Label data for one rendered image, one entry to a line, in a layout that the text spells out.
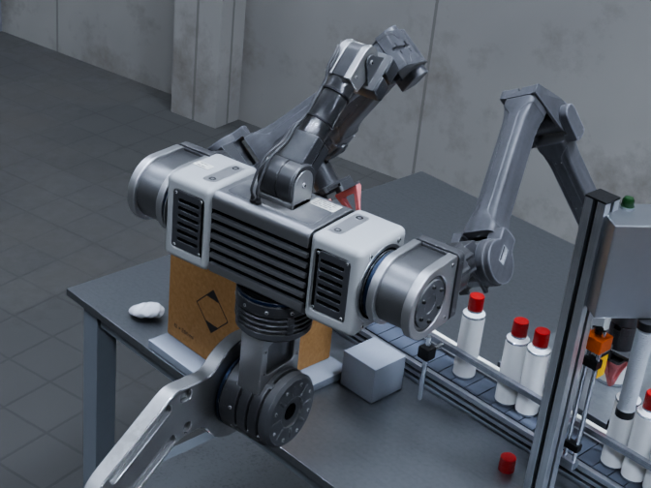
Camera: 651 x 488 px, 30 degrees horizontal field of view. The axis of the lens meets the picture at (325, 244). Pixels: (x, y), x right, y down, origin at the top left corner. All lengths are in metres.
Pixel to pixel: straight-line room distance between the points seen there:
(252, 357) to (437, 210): 1.65
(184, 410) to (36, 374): 2.19
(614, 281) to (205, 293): 0.93
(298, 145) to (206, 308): 0.84
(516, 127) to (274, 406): 0.65
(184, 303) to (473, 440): 0.71
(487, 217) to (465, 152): 3.54
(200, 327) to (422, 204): 1.11
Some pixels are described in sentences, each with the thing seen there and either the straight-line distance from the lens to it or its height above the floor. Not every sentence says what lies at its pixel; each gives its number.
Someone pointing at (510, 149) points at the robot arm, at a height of 1.57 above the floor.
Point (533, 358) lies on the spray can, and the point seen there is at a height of 1.03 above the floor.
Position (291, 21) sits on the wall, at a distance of 5.98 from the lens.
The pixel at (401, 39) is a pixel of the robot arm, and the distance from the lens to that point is 2.29.
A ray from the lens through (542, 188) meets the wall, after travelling 5.45.
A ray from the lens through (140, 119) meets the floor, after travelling 6.26.
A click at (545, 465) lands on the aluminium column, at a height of 0.92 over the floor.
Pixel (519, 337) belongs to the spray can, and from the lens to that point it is 2.61.
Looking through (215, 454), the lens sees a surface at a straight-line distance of 3.52.
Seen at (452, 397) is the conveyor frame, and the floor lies 0.85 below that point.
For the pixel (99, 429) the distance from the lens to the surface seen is 3.24.
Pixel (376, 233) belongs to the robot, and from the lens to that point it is 1.88.
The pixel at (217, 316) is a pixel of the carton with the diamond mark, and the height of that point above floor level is 0.98.
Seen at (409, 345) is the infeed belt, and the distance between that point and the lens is 2.84.
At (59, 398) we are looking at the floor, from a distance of 4.12.
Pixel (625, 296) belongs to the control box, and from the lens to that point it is 2.25.
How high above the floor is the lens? 2.37
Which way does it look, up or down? 27 degrees down
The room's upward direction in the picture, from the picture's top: 6 degrees clockwise
